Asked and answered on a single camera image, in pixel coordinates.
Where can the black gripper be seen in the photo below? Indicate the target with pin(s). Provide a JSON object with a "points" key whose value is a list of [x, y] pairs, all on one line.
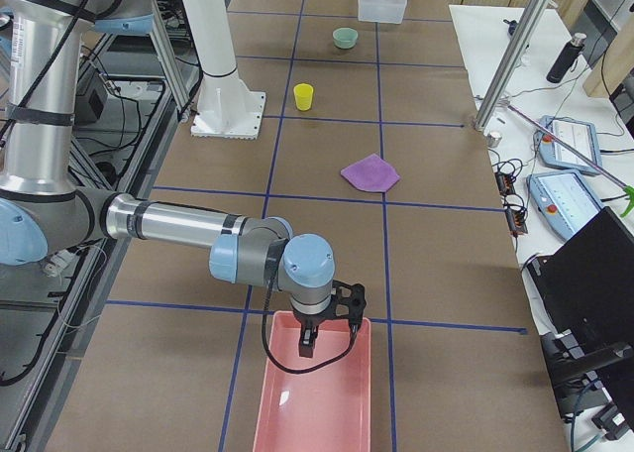
{"points": [[310, 320]]}

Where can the purple cloth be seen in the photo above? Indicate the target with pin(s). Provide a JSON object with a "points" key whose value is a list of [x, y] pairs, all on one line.
{"points": [[371, 174]]}

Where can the yellow plastic cup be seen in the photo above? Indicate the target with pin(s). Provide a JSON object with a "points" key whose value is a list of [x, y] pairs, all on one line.
{"points": [[303, 96]]}

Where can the green ceramic bowl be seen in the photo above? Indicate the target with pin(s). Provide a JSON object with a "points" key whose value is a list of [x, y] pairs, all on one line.
{"points": [[345, 38]]}

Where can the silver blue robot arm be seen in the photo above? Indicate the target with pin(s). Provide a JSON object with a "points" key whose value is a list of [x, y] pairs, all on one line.
{"points": [[43, 211]]}

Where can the pink plastic tray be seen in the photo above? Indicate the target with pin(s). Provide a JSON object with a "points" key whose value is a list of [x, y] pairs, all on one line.
{"points": [[326, 410]]}

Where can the small metal cylinder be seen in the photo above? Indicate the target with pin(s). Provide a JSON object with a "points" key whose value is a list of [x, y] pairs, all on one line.
{"points": [[493, 139]]}

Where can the black monitor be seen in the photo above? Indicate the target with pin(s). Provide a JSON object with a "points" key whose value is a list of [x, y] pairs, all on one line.
{"points": [[587, 285]]}

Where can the near teach pendant tablet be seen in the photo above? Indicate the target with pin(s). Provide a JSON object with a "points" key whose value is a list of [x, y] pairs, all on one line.
{"points": [[565, 200]]}

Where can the teach pendant tablet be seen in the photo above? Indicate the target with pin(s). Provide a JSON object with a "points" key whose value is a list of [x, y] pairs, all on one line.
{"points": [[565, 200], [578, 134]]}

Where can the far teach pendant tablet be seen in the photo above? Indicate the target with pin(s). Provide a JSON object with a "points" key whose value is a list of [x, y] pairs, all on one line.
{"points": [[578, 134]]}

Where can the reacher grabber stick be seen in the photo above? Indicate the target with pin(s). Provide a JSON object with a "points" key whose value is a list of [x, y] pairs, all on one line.
{"points": [[627, 189]]}

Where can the black water bottle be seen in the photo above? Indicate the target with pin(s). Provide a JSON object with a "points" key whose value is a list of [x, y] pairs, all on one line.
{"points": [[566, 58]]}

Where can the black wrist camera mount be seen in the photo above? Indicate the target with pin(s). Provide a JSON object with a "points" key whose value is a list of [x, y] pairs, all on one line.
{"points": [[348, 302]]}

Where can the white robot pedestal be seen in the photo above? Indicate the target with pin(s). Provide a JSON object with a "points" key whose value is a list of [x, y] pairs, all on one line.
{"points": [[226, 107]]}

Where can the aluminium frame post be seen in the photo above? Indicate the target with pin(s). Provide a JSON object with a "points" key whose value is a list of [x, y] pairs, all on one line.
{"points": [[527, 24]]}

